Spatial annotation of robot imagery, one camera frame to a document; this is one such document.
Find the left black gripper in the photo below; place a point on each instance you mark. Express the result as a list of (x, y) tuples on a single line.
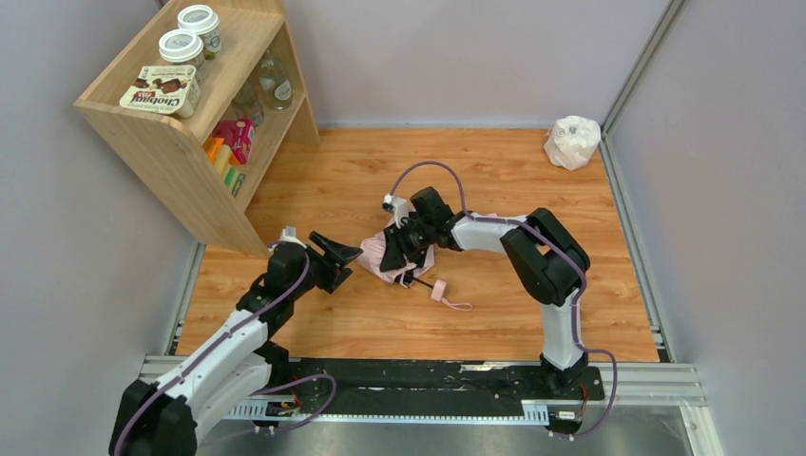
[(320, 264)]

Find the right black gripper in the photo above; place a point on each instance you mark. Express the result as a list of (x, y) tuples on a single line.
[(402, 245)]

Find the pink folding umbrella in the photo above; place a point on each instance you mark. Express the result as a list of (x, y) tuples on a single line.
[(373, 249)]

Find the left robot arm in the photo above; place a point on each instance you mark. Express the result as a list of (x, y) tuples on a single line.
[(173, 414)]

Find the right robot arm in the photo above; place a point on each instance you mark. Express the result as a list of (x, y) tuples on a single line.
[(548, 261)]

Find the stack of coloured sponges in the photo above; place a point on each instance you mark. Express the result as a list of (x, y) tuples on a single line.
[(224, 161)]

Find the pink box on shelf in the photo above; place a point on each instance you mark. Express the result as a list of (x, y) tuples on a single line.
[(238, 135)]

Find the glass jar on shelf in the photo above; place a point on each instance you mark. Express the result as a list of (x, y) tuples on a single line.
[(274, 81)]

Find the white crumpled plastic bag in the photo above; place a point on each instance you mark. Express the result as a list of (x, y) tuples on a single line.
[(572, 142)]

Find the wooden shelf unit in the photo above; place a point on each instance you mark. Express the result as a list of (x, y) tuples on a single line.
[(166, 153)]

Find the Chobani yogurt pack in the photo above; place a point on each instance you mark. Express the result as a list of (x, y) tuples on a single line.
[(167, 90)]

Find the white lidded cup front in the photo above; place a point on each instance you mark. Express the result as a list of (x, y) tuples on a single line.
[(185, 48)]

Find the white lidded cup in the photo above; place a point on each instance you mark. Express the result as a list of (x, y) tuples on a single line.
[(185, 48), (203, 21)]

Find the white lidded cup rear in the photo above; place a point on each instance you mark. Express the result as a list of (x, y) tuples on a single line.
[(203, 21)]

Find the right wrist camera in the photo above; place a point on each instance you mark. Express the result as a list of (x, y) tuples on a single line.
[(399, 208)]

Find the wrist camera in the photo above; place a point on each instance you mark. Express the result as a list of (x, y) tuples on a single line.
[(289, 234), (399, 208)]

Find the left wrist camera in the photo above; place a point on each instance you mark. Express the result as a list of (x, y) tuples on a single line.
[(289, 234)]

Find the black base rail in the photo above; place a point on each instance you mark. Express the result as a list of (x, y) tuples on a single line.
[(429, 392)]

